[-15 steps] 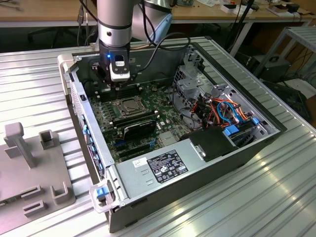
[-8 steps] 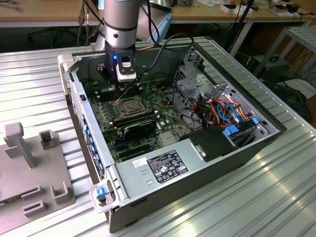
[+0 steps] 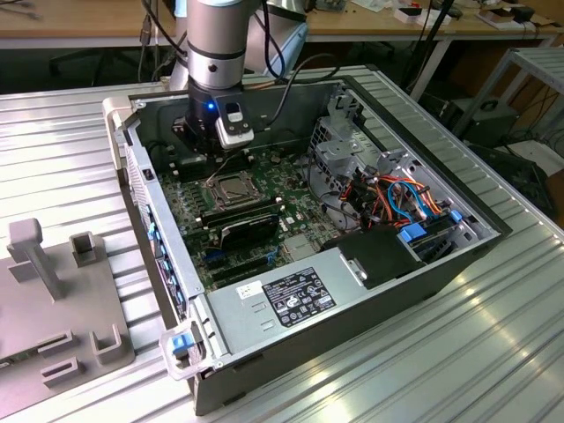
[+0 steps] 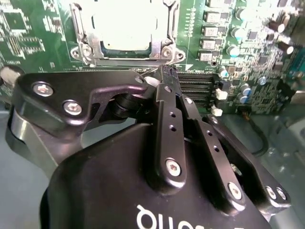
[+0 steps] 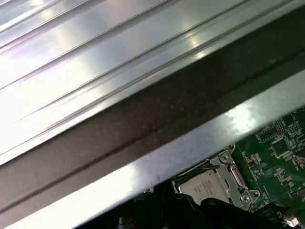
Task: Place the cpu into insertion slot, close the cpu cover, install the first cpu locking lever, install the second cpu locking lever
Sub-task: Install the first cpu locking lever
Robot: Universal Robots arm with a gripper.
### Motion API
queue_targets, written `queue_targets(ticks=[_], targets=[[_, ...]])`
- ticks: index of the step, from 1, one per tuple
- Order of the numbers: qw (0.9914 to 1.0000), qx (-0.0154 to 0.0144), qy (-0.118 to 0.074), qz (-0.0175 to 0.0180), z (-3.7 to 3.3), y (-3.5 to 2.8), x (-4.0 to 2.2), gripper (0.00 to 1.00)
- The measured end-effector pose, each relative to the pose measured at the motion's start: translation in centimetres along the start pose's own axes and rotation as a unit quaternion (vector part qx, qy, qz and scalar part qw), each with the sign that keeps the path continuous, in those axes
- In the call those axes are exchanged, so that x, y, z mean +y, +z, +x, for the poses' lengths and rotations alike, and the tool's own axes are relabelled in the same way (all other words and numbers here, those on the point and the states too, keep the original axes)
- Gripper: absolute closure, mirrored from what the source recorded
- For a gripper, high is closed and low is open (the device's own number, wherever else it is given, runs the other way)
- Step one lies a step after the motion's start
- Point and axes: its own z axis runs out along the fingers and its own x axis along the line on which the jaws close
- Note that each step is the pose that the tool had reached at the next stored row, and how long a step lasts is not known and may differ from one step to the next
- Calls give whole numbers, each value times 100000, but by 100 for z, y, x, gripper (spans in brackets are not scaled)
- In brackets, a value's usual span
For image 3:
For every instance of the silver CPU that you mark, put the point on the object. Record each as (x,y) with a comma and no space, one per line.
(234,188)

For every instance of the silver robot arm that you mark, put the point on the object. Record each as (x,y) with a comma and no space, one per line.
(216,35)

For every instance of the black expansion slot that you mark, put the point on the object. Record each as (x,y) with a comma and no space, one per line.
(242,276)
(238,266)

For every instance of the green RAM stick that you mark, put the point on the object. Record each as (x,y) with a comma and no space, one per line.
(233,216)

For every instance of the blue card retainer clip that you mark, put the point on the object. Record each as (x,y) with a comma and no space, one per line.
(152,231)
(169,268)
(164,252)

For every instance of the black graphics card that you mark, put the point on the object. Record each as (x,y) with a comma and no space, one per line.
(251,231)

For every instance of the green motherboard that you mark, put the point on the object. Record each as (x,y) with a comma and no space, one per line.
(291,207)

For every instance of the metal disk bay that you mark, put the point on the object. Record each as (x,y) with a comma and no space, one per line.
(339,152)

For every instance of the silver chipset heatsink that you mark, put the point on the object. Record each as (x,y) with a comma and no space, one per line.
(299,247)

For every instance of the wooden desk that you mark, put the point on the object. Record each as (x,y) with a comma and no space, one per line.
(462,28)
(66,22)

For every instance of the grey power supply box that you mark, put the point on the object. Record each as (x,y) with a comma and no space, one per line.
(247,317)

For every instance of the grey parts rack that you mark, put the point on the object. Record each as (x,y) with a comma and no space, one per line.
(66,299)

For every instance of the black plastic shroud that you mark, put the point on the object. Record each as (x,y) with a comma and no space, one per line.
(379,255)

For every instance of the blue disk carrier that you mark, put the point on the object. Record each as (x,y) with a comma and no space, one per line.
(414,232)

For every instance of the clear plastic case latch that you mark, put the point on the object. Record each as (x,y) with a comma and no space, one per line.
(169,365)

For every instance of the grey open PC case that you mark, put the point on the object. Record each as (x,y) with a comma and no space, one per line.
(335,352)

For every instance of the black bin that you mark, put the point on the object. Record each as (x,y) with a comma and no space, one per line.
(515,176)

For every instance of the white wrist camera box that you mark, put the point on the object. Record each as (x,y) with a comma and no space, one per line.
(235,132)

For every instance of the white metal frame table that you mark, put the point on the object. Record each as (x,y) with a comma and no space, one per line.
(529,66)

